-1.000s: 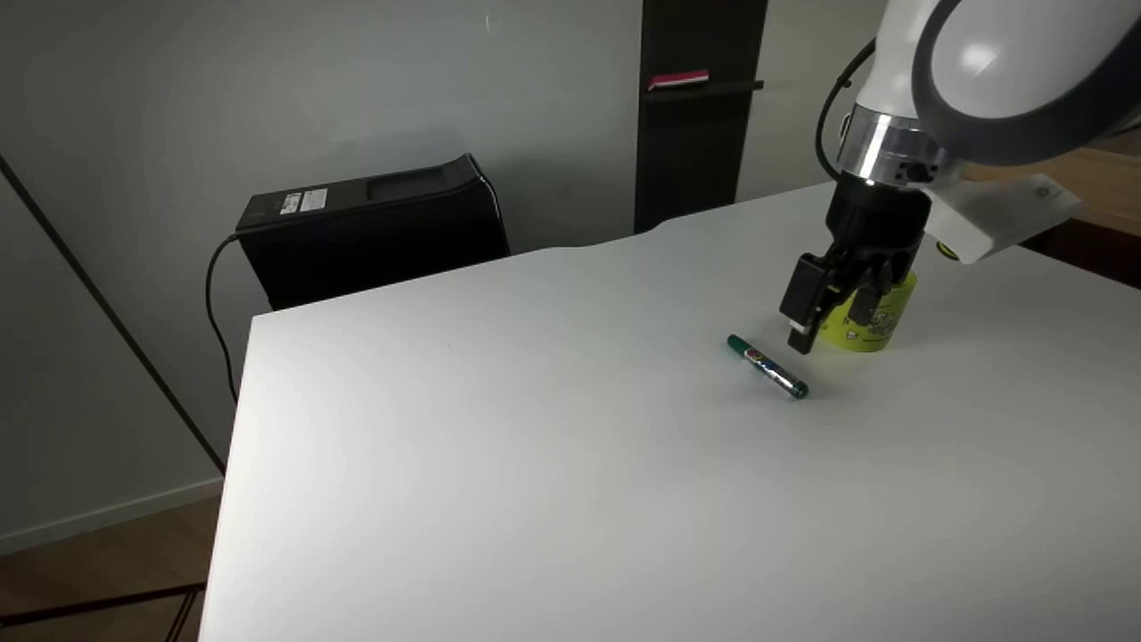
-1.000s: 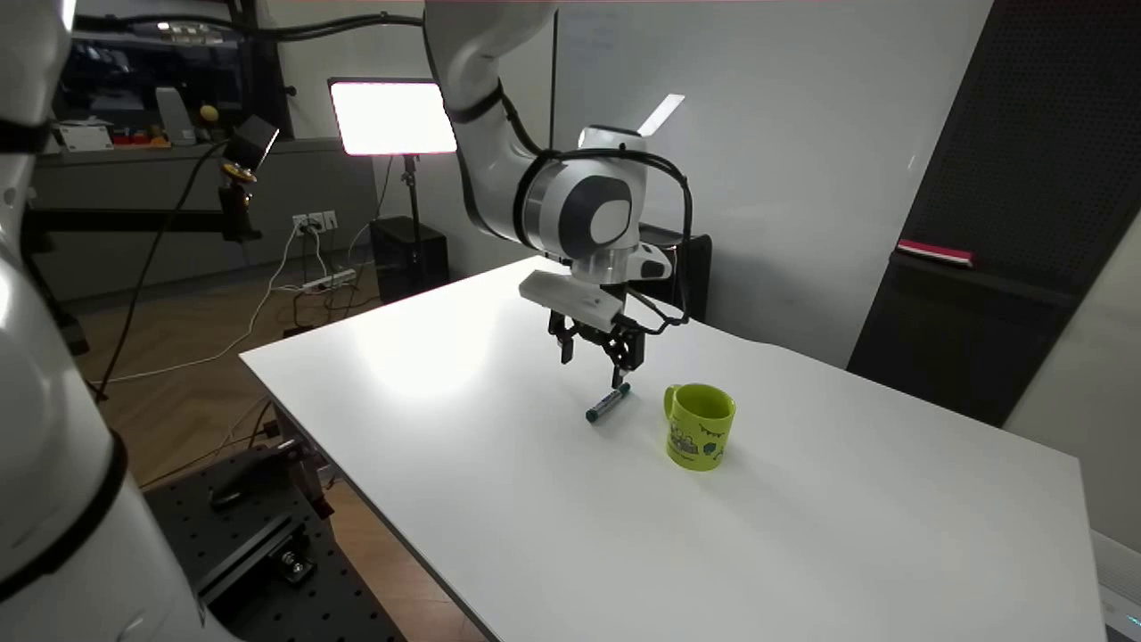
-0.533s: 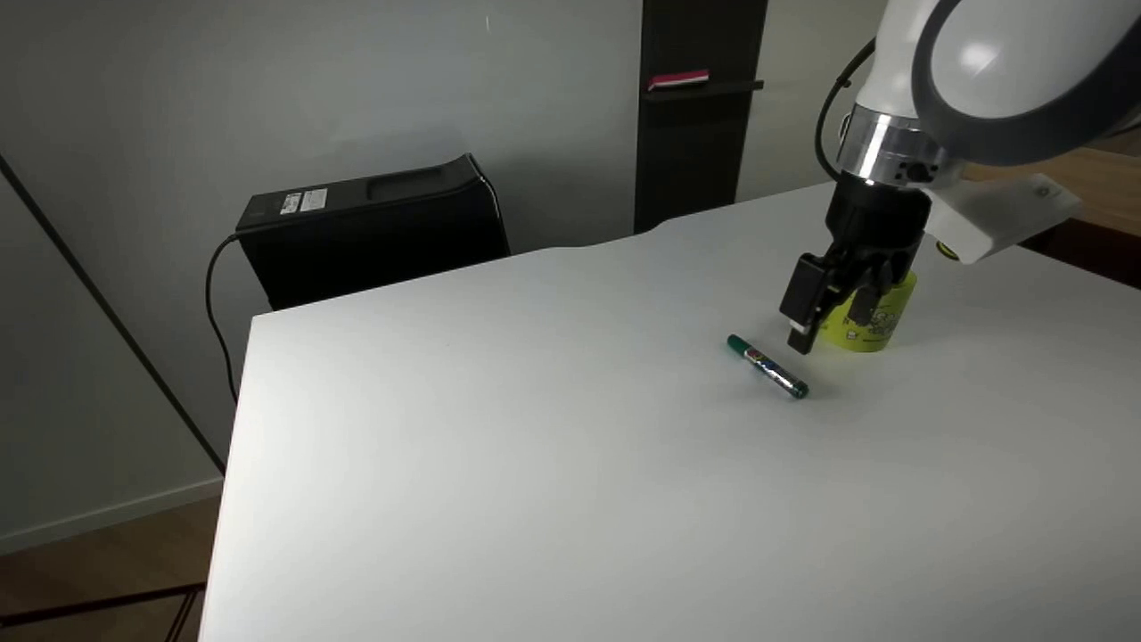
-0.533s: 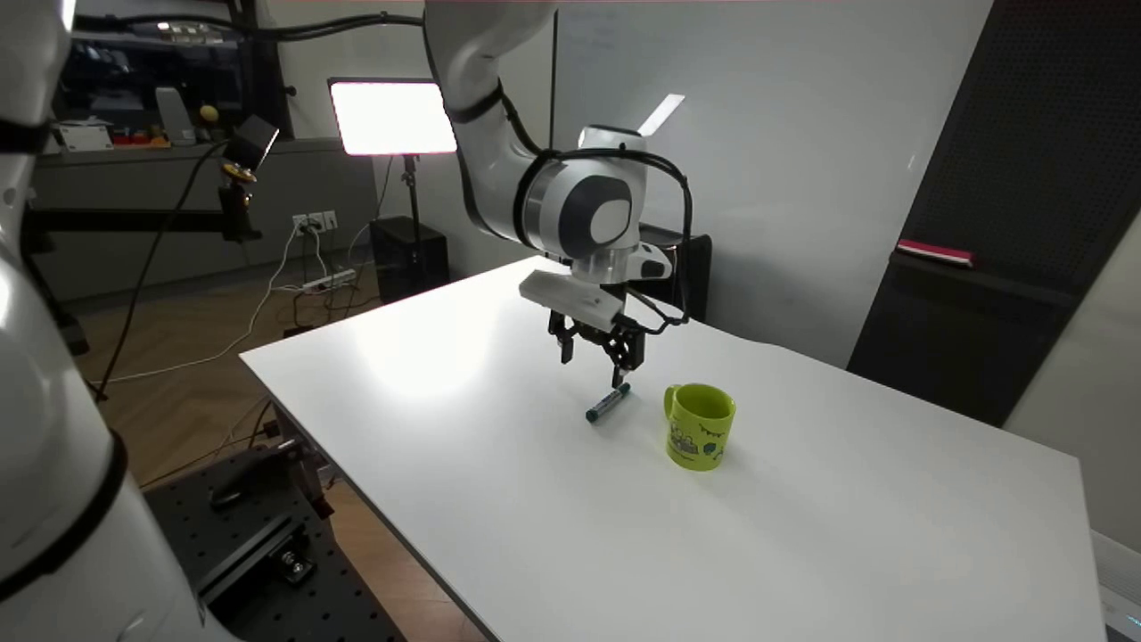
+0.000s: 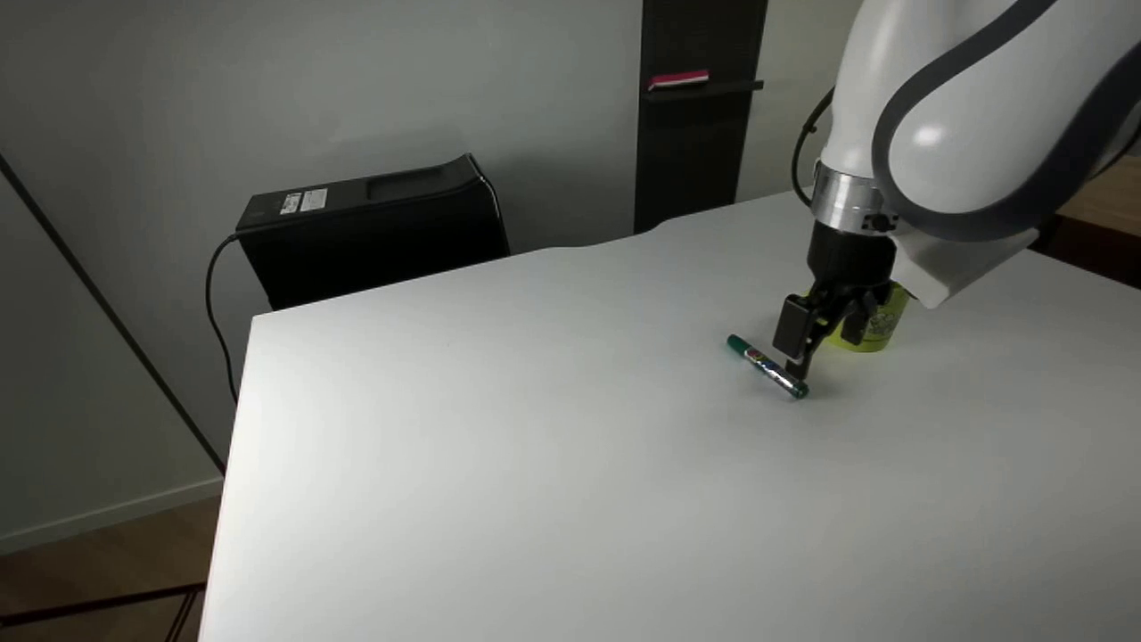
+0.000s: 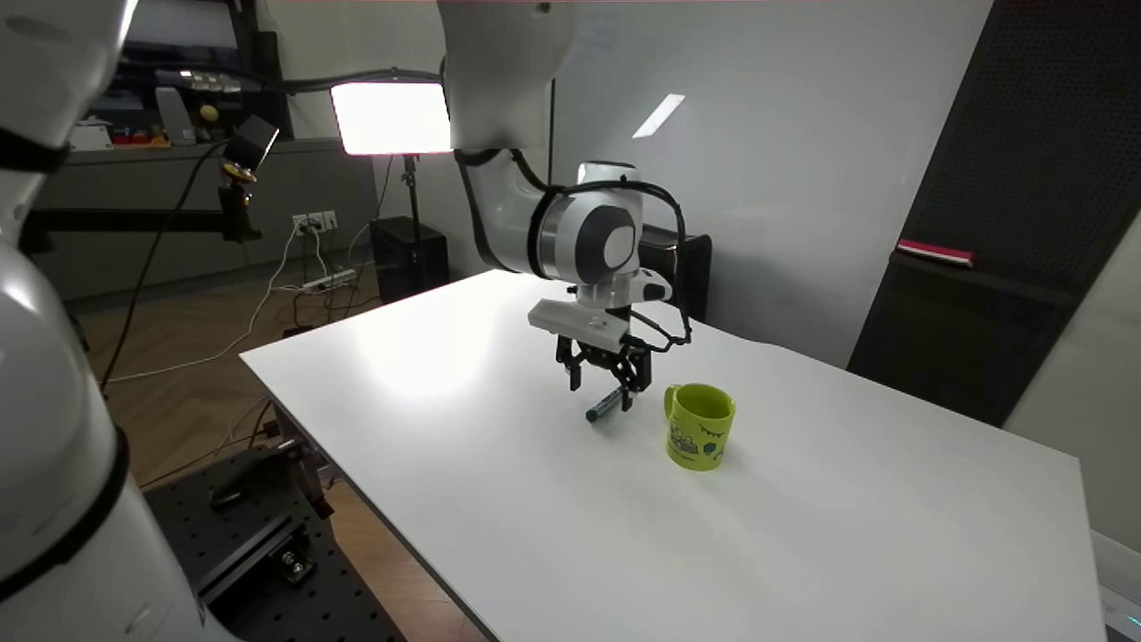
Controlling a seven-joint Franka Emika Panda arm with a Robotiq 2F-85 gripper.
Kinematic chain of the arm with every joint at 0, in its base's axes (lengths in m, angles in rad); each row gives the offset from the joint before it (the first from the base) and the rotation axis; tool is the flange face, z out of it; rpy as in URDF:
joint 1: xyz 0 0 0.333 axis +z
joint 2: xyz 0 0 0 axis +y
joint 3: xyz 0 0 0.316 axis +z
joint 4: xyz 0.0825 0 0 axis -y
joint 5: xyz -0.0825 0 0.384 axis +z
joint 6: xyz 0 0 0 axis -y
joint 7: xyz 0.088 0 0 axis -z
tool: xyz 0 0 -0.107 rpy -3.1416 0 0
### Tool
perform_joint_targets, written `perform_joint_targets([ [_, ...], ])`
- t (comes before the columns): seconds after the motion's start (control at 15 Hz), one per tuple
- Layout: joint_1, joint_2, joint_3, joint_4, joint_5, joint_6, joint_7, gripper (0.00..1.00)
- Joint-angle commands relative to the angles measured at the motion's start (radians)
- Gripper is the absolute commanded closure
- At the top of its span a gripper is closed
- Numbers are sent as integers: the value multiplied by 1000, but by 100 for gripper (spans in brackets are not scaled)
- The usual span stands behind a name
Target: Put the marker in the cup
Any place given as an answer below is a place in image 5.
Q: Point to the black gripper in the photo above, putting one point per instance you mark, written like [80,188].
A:
[848,267]

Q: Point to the green capped marker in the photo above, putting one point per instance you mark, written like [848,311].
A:
[755,358]

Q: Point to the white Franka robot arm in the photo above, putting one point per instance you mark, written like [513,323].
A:
[974,119]

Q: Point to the dark tall cabinet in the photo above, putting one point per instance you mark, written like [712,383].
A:
[698,145]

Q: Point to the pink flat item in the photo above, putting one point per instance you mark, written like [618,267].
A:
[679,79]

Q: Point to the black box with label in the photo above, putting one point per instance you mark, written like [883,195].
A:
[376,233]

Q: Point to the thin black diagonal pole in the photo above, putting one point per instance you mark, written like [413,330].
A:
[112,315]

